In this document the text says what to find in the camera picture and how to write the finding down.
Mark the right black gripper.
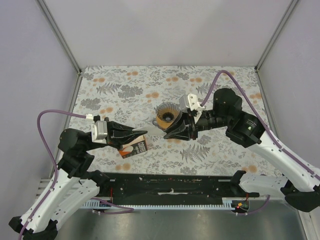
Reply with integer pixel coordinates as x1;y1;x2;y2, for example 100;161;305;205
163;108;231;142

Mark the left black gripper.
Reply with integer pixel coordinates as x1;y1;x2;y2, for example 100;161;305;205
82;116;149;151

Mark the clear ribbed glass dripper cone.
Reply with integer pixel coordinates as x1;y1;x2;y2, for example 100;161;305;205
155;102;181;129

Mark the tan wooden dripper collar ring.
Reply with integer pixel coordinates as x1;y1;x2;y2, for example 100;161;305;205
155;112;182;131

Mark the orange black coffee filter box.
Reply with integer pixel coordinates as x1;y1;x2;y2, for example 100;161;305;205
118;135;148;159

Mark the clear glass coffee server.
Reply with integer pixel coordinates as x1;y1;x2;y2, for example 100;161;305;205
152;118;163;129

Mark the cream paper coffee filter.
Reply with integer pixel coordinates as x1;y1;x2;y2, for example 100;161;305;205
133;125;166;137

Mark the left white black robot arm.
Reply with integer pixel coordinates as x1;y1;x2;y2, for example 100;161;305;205
9;118;147;240

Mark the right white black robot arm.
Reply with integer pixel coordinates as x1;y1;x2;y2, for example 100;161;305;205
164;88;320;213

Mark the floral patterned table mat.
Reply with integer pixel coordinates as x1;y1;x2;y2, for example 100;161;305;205
73;66;281;176

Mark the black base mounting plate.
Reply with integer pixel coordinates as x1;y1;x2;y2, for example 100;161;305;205
81;170;260;199

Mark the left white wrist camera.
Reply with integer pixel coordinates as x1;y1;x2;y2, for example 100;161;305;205
85;114;108;144

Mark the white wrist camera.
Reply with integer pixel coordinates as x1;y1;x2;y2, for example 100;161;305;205
179;93;205;113
85;114;108;144

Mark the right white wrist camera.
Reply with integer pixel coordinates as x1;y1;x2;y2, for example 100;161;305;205
179;93;205;113

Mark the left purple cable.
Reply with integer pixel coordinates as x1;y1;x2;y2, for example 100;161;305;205
17;109;136;240

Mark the purple cable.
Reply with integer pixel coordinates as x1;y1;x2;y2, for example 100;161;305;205
17;109;136;240
201;70;320;216

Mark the white slotted cable duct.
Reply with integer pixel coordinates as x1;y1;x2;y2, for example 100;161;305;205
80;198;249;211

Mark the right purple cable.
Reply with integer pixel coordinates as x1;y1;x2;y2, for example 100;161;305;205
201;70;320;216

